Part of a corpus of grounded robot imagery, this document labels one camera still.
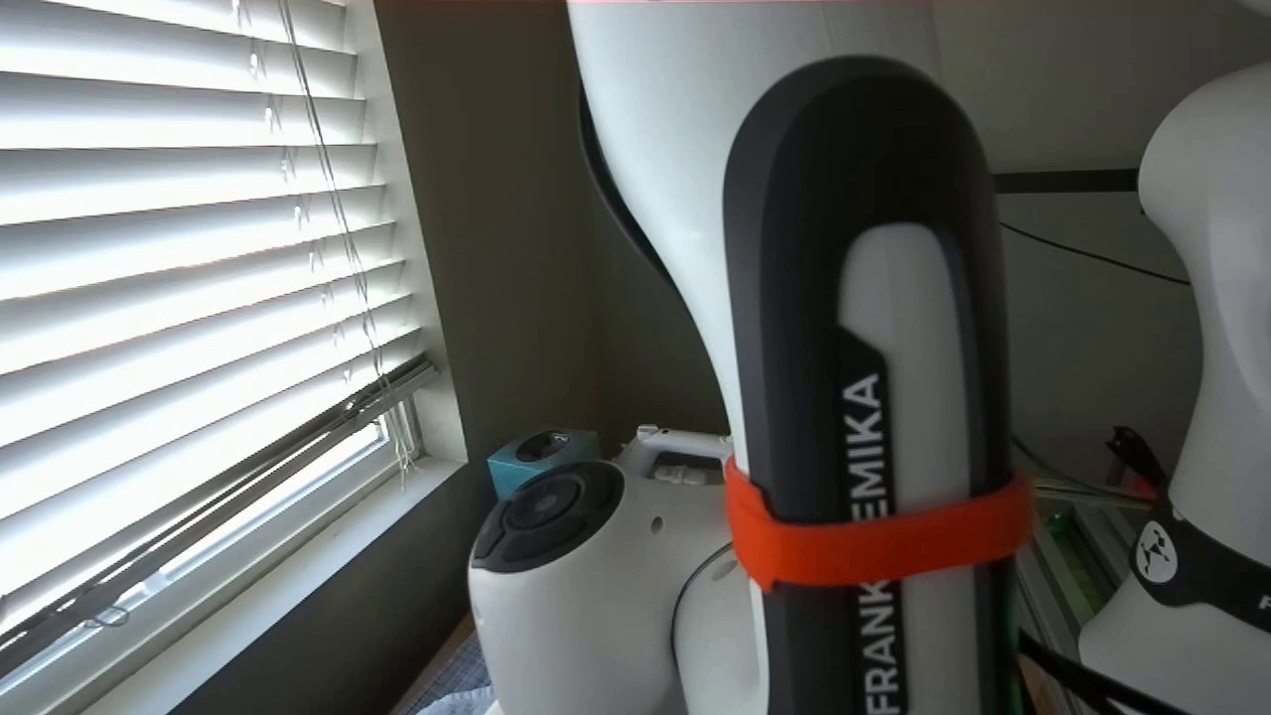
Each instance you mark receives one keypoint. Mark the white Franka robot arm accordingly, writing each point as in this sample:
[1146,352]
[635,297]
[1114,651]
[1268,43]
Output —
[798,264]

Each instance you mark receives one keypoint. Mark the teal tissue box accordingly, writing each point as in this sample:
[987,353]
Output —
[537,458]

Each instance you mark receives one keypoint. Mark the grey checked placemat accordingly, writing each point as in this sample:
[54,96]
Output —
[463,679]

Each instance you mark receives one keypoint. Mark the white window blinds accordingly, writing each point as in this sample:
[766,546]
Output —
[173,303]

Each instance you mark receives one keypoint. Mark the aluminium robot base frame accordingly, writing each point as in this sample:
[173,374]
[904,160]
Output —
[1057,595]

